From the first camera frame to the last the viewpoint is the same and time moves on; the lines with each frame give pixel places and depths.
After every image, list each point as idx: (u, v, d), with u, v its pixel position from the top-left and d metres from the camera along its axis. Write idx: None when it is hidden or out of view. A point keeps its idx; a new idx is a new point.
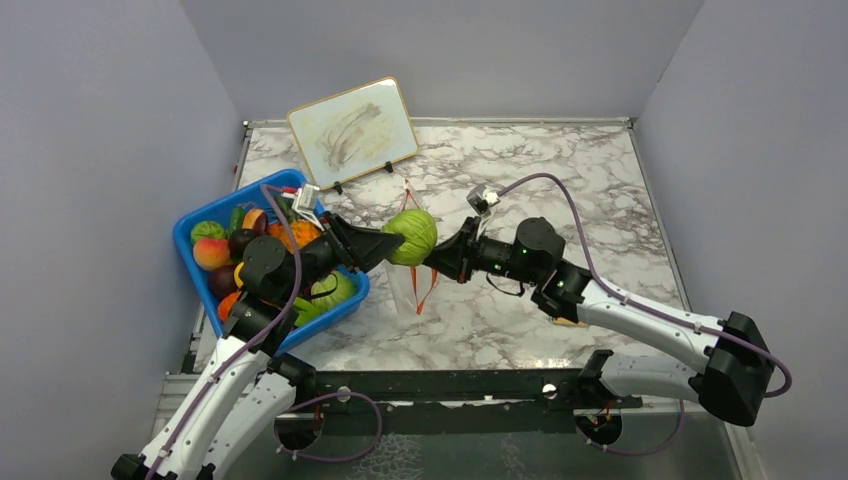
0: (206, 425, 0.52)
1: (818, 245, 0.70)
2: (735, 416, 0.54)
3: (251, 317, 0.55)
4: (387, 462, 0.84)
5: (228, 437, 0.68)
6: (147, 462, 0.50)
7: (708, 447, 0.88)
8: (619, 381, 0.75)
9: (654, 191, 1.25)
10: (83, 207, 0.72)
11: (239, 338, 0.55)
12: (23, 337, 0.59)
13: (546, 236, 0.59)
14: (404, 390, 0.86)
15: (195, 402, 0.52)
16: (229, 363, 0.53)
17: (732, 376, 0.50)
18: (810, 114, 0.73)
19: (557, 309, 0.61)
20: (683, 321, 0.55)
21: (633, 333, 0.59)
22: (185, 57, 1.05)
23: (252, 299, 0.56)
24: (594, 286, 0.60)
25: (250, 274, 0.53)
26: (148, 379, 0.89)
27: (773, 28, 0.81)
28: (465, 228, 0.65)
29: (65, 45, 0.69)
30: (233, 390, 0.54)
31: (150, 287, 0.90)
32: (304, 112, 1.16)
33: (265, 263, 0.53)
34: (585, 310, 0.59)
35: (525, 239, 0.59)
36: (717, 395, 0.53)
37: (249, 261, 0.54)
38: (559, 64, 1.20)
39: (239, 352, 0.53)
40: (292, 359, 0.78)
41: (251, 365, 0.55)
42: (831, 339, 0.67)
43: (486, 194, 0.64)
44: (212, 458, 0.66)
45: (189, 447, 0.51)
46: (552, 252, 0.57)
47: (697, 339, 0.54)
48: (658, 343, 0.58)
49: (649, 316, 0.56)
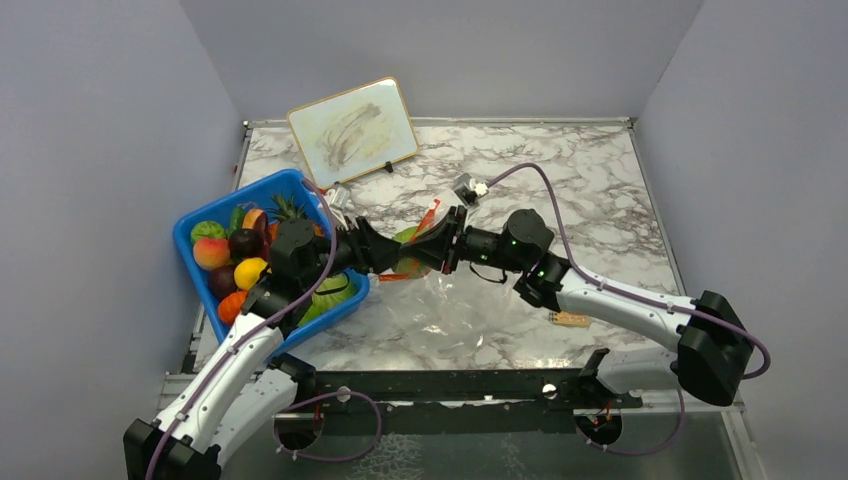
0: (222, 394, 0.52)
1: (817, 247, 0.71)
2: (714, 397, 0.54)
3: (269, 298, 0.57)
4: (387, 462, 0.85)
5: (233, 422, 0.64)
6: (162, 427, 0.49)
7: (708, 447, 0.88)
8: (614, 377, 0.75)
9: (654, 191, 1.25)
10: (82, 208, 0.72)
11: (258, 315, 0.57)
12: (23, 341, 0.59)
13: (537, 229, 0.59)
14: (404, 389, 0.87)
15: (214, 369, 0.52)
16: (250, 333, 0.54)
17: (704, 353, 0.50)
18: (810, 114, 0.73)
19: (539, 298, 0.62)
20: (656, 301, 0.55)
21: (608, 316, 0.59)
22: (185, 59, 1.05)
23: (270, 283, 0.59)
24: (572, 274, 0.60)
25: (280, 248, 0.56)
26: (149, 378, 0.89)
27: (773, 30, 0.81)
28: (451, 218, 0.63)
29: (65, 47, 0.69)
30: (250, 364, 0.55)
31: (150, 287, 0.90)
32: (304, 112, 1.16)
33: (296, 240, 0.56)
34: (565, 298, 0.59)
35: (516, 231, 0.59)
36: (693, 374, 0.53)
37: (281, 236, 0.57)
38: (559, 64, 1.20)
39: (260, 325, 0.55)
40: (292, 359, 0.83)
41: (268, 341, 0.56)
42: (831, 340, 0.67)
43: (472, 185, 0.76)
44: (218, 439, 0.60)
45: (205, 413, 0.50)
46: (540, 245, 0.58)
47: (670, 318, 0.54)
48: (635, 326, 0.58)
49: (625, 301, 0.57)
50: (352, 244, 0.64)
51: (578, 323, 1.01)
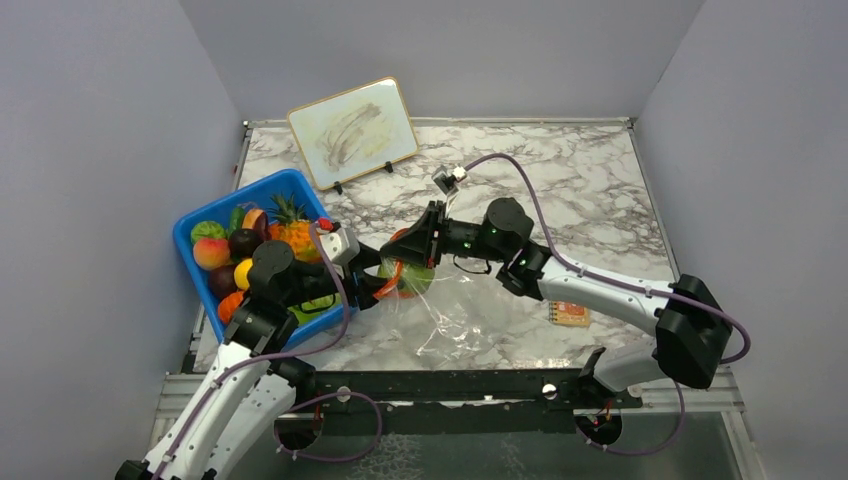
0: (208, 430, 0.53)
1: (818, 247, 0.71)
2: (695, 381, 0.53)
3: (252, 323, 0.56)
4: (387, 462, 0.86)
5: (229, 442, 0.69)
6: (151, 467, 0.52)
7: (707, 446, 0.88)
8: (610, 375, 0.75)
9: (654, 191, 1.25)
10: (82, 208, 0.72)
11: (242, 345, 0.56)
12: (23, 341, 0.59)
13: (517, 218, 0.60)
14: (404, 390, 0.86)
15: (198, 406, 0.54)
16: (231, 368, 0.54)
17: (680, 335, 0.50)
18: (810, 113, 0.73)
19: (521, 287, 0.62)
20: (634, 286, 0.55)
21: (590, 302, 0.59)
22: (184, 58, 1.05)
23: (254, 306, 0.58)
24: (554, 262, 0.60)
25: (258, 275, 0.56)
26: (148, 379, 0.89)
27: (774, 29, 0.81)
28: (433, 208, 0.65)
29: (64, 47, 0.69)
30: (235, 395, 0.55)
31: (150, 287, 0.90)
32: (303, 112, 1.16)
33: (273, 265, 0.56)
34: (545, 285, 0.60)
35: (496, 219, 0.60)
36: (673, 358, 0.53)
37: (258, 262, 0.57)
38: (559, 64, 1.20)
39: (244, 360, 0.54)
40: (292, 359, 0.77)
41: (254, 371, 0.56)
42: (831, 340, 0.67)
43: (452, 172, 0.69)
44: (213, 463, 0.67)
45: (191, 452, 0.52)
46: (520, 233, 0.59)
47: (648, 302, 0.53)
48: (615, 311, 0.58)
49: (605, 286, 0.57)
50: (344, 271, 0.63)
51: (578, 323, 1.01)
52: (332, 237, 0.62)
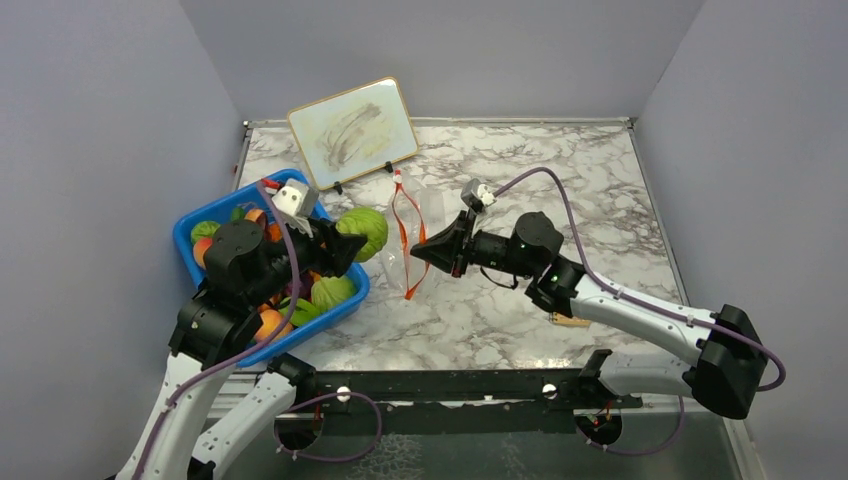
0: (171, 453, 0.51)
1: (817, 246, 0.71)
2: (729, 410, 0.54)
3: (200, 326, 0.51)
4: (387, 462, 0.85)
5: (229, 435, 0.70)
6: None
7: (706, 446, 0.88)
8: (617, 380, 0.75)
9: (654, 191, 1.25)
10: (83, 209, 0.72)
11: (189, 354, 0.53)
12: (23, 341, 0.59)
13: (546, 232, 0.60)
14: (404, 390, 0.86)
15: (157, 429, 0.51)
16: (182, 385, 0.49)
17: (724, 368, 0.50)
18: (809, 112, 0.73)
19: (552, 304, 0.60)
20: (676, 314, 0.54)
21: (624, 326, 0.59)
22: (185, 58, 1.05)
23: (205, 304, 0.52)
24: (587, 280, 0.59)
25: (217, 254, 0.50)
26: (148, 378, 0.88)
27: (773, 30, 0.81)
28: (460, 224, 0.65)
29: (63, 46, 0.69)
30: (194, 411, 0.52)
31: (149, 286, 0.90)
32: (304, 112, 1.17)
33: (238, 246, 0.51)
34: (579, 305, 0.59)
35: (525, 234, 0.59)
36: (711, 388, 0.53)
37: (219, 244, 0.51)
38: (559, 64, 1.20)
39: (193, 376, 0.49)
40: (292, 359, 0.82)
41: (210, 384, 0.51)
42: (831, 340, 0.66)
43: (481, 193, 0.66)
44: (213, 454, 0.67)
45: (158, 476, 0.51)
46: (550, 247, 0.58)
47: (690, 333, 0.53)
48: (652, 337, 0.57)
49: (644, 311, 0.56)
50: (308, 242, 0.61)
51: (578, 323, 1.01)
52: (283, 192, 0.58)
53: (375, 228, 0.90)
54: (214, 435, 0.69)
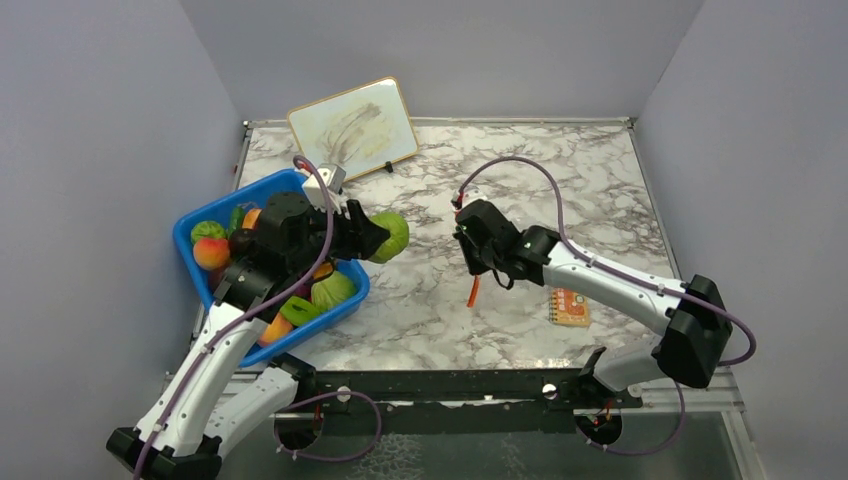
0: (201, 398, 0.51)
1: (817, 247, 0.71)
2: (691, 379, 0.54)
3: (245, 281, 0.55)
4: (387, 462, 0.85)
5: (233, 415, 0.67)
6: (142, 437, 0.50)
7: (707, 446, 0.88)
8: (609, 374, 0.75)
9: (654, 191, 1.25)
10: (84, 210, 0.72)
11: (234, 305, 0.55)
12: (23, 342, 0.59)
13: (477, 206, 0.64)
14: (404, 389, 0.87)
15: (190, 371, 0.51)
16: (224, 330, 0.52)
17: (691, 337, 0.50)
18: (808, 113, 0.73)
19: (524, 271, 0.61)
20: (647, 282, 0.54)
21: (596, 294, 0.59)
22: (185, 58, 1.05)
23: (249, 265, 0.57)
24: (560, 249, 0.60)
25: (271, 216, 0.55)
26: (148, 377, 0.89)
27: (772, 31, 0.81)
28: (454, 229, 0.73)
29: (64, 47, 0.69)
30: (229, 360, 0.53)
31: (150, 287, 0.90)
32: (304, 112, 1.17)
33: (289, 210, 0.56)
34: (551, 273, 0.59)
35: (458, 216, 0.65)
36: (675, 358, 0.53)
37: (273, 207, 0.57)
38: (558, 65, 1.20)
39: (235, 319, 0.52)
40: (292, 359, 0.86)
41: (248, 334, 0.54)
42: (830, 340, 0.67)
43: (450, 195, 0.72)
44: (219, 431, 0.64)
45: (185, 420, 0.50)
46: (477, 214, 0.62)
47: (659, 301, 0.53)
48: (623, 306, 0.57)
49: (613, 279, 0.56)
50: (342, 228, 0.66)
51: (578, 323, 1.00)
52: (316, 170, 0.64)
53: (396, 226, 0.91)
54: (220, 415, 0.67)
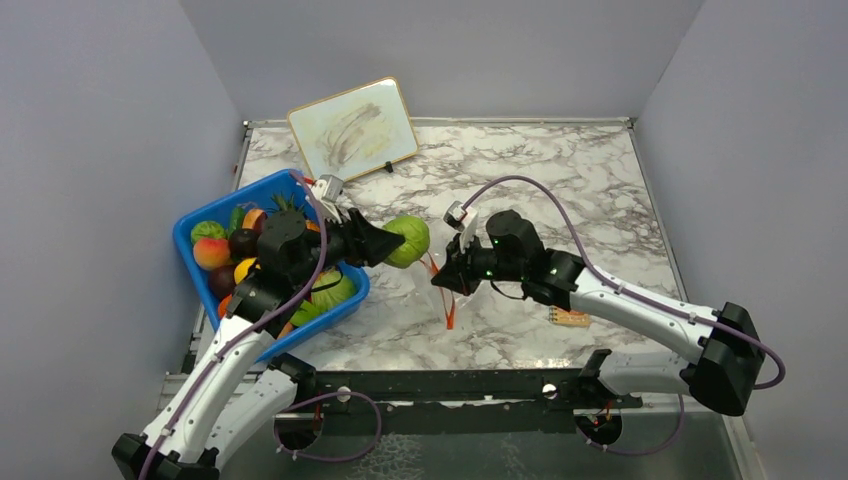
0: (210, 405, 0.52)
1: (817, 246, 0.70)
2: (726, 408, 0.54)
3: (255, 297, 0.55)
4: (387, 462, 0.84)
5: (231, 424, 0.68)
6: (149, 442, 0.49)
7: (707, 447, 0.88)
8: (617, 380, 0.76)
9: (654, 191, 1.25)
10: (83, 210, 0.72)
11: (244, 318, 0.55)
12: (23, 341, 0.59)
13: (514, 223, 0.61)
14: (404, 389, 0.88)
15: (199, 379, 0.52)
16: (234, 340, 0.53)
17: (725, 367, 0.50)
18: (809, 112, 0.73)
19: (551, 297, 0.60)
20: (677, 310, 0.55)
21: (627, 322, 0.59)
22: (185, 58, 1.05)
23: (257, 280, 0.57)
24: (587, 274, 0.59)
25: (269, 239, 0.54)
26: (149, 377, 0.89)
27: (773, 30, 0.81)
28: (451, 242, 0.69)
29: (63, 46, 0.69)
30: (237, 370, 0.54)
31: (150, 287, 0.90)
32: (304, 112, 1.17)
33: (285, 233, 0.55)
34: (579, 299, 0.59)
35: (493, 230, 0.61)
36: (710, 388, 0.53)
37: (270, 230, 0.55)
38: (558, 64, 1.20)
39: (245, 331, 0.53)
40: (292, 359, 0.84)
41: (256, 345, 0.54)
42: (831, 340, 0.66)
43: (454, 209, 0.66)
44: (217, 441, 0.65)
45: (192, 426, 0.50)
46: (518, 234, 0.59)
47: (691, 329, 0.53)
48: (652, 333, 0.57)
49: (646, 308, 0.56)
50: (344, 236, 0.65)
51: (578, 323, 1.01)
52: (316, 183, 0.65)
53: (412, 230, 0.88)
54: (218, 425, 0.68)
